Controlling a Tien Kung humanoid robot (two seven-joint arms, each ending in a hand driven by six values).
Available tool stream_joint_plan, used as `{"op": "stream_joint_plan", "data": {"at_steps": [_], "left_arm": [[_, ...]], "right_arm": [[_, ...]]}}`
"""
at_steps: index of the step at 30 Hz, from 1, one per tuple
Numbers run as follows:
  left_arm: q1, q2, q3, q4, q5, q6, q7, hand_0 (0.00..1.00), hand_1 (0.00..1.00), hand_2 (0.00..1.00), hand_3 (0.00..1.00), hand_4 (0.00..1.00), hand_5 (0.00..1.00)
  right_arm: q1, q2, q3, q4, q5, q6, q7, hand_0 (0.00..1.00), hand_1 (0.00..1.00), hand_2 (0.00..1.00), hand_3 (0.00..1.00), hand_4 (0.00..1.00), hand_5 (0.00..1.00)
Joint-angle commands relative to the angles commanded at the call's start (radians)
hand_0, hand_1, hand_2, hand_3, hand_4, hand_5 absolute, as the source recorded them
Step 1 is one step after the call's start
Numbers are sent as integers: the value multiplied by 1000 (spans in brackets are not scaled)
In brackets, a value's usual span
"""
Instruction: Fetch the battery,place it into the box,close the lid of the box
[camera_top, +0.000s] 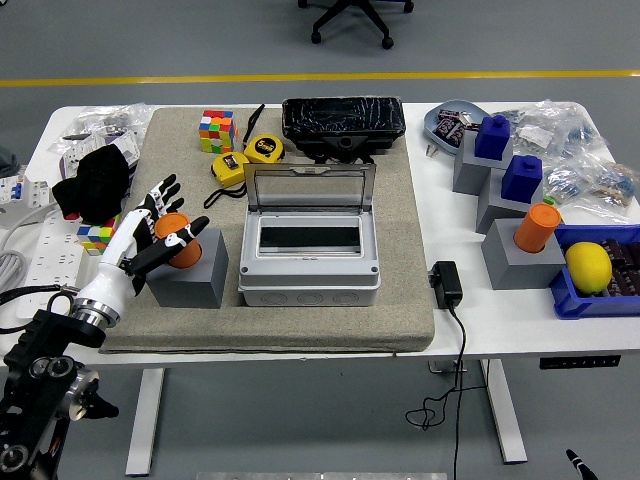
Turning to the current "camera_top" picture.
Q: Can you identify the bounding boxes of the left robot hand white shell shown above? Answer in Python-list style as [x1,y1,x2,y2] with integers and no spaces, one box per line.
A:
[78,173,211,317]

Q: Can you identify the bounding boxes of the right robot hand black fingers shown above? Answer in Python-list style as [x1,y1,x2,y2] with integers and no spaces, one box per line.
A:
[565,448,599,480]

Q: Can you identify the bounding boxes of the orange cylinder battery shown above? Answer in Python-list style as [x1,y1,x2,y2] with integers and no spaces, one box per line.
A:
[153,212,203,270]
[513,202,563,254]

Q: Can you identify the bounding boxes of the grey electrical enclosure box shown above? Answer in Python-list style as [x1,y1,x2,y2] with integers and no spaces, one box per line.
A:
[237,162,383,308]

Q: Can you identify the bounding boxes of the smoky transparent box lid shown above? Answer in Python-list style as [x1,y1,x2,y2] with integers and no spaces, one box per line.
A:
[243,162,377,216]

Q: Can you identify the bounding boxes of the small colourful puzzle cube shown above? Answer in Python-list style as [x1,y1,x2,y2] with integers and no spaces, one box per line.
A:
[77,213,123,256]

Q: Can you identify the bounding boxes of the white power strip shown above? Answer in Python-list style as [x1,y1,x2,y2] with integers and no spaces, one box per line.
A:
[14,209,87,321]

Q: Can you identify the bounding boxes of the black cloth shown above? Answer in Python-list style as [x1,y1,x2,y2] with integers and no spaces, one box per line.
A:
[51,144,132,225]

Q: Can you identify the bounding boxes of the white table leg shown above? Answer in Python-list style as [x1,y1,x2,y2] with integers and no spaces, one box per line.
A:
[479,358,529,465]
[124,368,166,477]

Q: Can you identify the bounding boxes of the grey cube holder block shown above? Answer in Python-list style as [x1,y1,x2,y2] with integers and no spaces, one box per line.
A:
[475,167,545,235]
[452,128,515,196]
[481,217,569,291]
[144,228,230,310]

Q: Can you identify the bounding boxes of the black table control panel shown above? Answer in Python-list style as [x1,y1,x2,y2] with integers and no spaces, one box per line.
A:
[538,354,622,371]

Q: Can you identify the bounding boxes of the white circuit breaker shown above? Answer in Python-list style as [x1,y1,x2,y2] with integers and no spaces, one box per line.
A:
[0,173,56,209]

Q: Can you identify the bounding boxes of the clear plastic parts bag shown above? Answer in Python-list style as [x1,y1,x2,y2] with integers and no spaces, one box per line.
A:
[502,99,600,159]
[584,158,640,224]
[542,162,592,207]
[74,102,156,137]
[48,124,104,157]

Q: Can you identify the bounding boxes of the blue plastic storage bin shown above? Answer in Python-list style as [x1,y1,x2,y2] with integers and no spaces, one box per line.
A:
[548,223,640,320]

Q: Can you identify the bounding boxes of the large colourful puzzle cube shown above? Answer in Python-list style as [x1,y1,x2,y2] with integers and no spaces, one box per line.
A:
[198,109,239,155]

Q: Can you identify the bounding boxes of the yellow tape measure black label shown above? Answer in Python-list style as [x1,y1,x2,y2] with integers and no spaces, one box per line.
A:
[243,133,287,165]

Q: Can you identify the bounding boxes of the yellow lemon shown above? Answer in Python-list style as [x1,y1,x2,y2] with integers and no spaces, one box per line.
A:
[564,241,614,295]

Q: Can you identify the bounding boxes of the dark brown component pile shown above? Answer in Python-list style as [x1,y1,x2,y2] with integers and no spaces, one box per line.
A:
[599,238,640,300]

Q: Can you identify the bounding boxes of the black power adapter plug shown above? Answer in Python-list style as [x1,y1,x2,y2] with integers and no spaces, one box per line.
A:
[428,260,464,310]

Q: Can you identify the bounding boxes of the grey-brown fabric mat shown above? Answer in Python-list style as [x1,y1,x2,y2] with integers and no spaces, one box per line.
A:
[99,106,436,355]

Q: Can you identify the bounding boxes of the black crackled plastic case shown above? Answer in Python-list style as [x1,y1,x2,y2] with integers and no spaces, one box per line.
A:
[281,96,407,164]

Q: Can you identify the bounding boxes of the blue square bottle block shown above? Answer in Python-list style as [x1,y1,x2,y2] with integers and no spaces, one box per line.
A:
[473,114,512,162]
[500,154,544,204]

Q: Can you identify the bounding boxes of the black office chair base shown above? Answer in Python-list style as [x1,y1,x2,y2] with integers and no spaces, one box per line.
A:
[298,0,415,50]

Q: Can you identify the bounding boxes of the blue-grey oval dish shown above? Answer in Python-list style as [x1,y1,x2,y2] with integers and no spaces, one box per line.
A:
[423,99,494,159]

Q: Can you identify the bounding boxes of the light grey round cable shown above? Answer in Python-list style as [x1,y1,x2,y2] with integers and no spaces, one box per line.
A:
[0,202,59,306]

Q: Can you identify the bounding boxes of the yellow tape measure with strap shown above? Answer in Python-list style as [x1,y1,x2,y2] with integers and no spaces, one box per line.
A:
[203,151,255,210]

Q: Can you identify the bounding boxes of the black adapter cord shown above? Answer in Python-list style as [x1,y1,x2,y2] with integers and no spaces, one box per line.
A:
[404,305,490,480]

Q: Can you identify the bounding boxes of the silver under-table bracket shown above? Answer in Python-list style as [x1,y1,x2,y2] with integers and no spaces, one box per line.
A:
[428,359,469,374]

